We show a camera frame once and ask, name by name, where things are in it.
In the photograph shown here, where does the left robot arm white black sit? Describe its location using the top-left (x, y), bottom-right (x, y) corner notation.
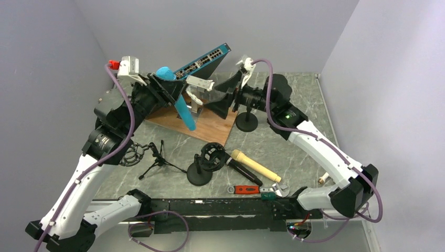
top-left (25, 74), bottom-right (187, 251)

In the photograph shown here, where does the brass small fitting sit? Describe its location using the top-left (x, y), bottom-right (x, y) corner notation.
top-left (317, 173), bottom-right (330, 185)

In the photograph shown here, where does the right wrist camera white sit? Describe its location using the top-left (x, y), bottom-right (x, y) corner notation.
top-left (236, 55), bottom-right (256, 89)

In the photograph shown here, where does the black tripod shock mount stand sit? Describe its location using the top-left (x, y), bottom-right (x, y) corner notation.
top-left (119, 140), bottom-right (188, 181)

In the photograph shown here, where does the red handled adjustable wrench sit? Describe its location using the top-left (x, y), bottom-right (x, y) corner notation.
top-left (227, 183), bottom-right (290, 197)

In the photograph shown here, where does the green small connector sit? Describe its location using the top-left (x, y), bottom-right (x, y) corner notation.
top-left (261, 192), bottom-right (277, 201)

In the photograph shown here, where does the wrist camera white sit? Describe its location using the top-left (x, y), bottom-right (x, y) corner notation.
top-left (108, 56), bottom-right (146, 86)
top-left (236, 55), bottom-right (256, 89)

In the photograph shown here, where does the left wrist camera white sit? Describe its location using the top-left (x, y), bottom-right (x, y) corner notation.
top-left (108, 56), bottom-right (146, 86)

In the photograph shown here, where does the brown wooden board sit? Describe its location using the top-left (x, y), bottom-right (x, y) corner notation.
top-left (146, 107), bottom-right (238, 145)

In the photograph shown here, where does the blue network switch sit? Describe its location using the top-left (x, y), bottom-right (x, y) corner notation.
top-left (174, 43), bottom-right (231, 80)

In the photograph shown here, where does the black clip mic stand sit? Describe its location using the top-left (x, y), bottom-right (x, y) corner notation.
top-left (235, 107), bottom-right (258, 132)

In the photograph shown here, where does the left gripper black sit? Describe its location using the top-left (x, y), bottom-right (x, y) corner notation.
top-left (123, 72), bottom-right (187, 135)

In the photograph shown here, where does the white silver bracket fixture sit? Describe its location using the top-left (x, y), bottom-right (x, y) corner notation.
top-left (185, 75), bottom-right (215, 113)

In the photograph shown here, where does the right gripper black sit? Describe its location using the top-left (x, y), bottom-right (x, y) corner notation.
top-left (204, 70), bottom-right (276, 118)

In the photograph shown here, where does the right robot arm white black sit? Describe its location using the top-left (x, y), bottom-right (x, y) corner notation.
top-left (204, 71), bottom-right (382, 218)

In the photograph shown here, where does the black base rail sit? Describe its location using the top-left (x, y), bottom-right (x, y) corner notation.
top-left (126, 196), bottom-right (322, 234)

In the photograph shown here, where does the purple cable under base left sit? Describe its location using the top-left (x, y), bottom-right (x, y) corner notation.
top-left (128, 211), bottom-right (190, 252)

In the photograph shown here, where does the black round base mic stand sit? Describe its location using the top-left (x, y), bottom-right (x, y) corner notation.
top-left (186, 142), bottom-right (226, 186)

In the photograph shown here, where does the black microphone blue foam head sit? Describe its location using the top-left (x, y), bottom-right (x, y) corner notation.
top-left (225, 152), bottom-right (263, 186)

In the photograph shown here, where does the beige gold microphone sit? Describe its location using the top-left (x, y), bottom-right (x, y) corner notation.
top-left (230, 150), bottom-right (282, 183)

